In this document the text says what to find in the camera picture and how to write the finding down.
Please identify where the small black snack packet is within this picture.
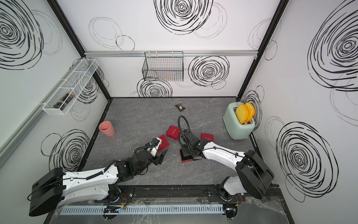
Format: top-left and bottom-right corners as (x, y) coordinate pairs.
(175, 103), (185, 112)

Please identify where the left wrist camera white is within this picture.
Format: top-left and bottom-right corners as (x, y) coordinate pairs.
(147, 137), (162, 157)

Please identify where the black wire wall basket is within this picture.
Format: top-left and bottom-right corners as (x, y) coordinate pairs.
(142, 51), (184, 82)

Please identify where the white slotted cable duct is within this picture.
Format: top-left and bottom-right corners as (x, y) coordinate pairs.
(57, 204), (224, 216)

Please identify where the black vertical frame post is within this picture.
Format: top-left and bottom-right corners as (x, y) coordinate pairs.
(47, 0), (112, 102)
(236, 0), (289, 102)

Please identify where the mint green toaster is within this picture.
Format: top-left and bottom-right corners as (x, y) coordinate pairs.
(223, 102), (255, 140)

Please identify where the red jewelry box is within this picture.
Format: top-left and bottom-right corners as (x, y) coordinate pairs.
(158, 135), (169, 151)
(166, 126), (180, 141)

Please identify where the dark bottle on shelf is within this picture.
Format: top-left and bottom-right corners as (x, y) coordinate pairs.
(53, 92), (75, 111)

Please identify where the black vertical frame post left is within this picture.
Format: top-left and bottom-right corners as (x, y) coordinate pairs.
(47, 0), (112, 102)

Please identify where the white wire wall shelf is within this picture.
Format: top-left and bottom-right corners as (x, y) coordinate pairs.
(43, 58), (99, 115)

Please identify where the orange toast slice back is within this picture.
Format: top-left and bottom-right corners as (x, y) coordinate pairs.
(245, 103), (255, 123)

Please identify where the red jewelry box base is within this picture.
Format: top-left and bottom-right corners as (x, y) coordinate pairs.
(180, 149), (193, 163)

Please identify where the pink plastic cup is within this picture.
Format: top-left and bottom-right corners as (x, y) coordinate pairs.
(98, 121), (115, 137)

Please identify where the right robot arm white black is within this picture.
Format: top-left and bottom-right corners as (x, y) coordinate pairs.
(178, 115), (274, 201)

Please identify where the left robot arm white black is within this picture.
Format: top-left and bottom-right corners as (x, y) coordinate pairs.
(28, 147), (166, 217)

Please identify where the black vertical frame post right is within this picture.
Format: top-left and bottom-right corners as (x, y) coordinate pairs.
(236, 0), (289, 102)

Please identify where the yellow toast slice front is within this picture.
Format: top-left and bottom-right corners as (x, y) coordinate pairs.
(235, 104), (249, 124)

